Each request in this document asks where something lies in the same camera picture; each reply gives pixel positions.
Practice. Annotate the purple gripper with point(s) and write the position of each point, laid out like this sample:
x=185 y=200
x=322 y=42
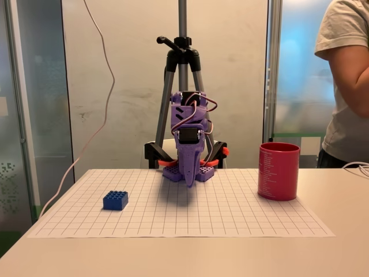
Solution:
x=188 y=157

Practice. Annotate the blue toy brick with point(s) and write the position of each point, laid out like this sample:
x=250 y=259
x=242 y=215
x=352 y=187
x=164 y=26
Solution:
x=115 y=200

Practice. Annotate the purple robot arm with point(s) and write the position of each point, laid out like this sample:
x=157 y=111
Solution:
x=184 y=114

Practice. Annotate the red cup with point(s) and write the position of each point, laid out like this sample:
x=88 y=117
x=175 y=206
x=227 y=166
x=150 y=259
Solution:
x=278 y=173

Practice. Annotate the black orange table clamp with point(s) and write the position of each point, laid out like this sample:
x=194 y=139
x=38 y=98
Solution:
x=151 y=154
x=219 y=153

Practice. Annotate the white grid paper sheet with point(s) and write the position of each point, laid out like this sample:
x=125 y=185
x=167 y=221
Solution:
x=184 y=213

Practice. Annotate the person in beige t-shirt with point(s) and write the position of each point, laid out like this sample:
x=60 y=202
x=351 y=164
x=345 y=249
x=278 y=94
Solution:
x=346 y=29

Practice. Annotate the grey metal frame post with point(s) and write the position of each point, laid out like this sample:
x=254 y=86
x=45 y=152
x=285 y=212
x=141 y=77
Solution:
x=272 y=72
x=20 y=115

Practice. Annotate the grey black camera tripod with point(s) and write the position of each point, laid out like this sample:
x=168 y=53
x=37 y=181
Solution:
x=182 y=23

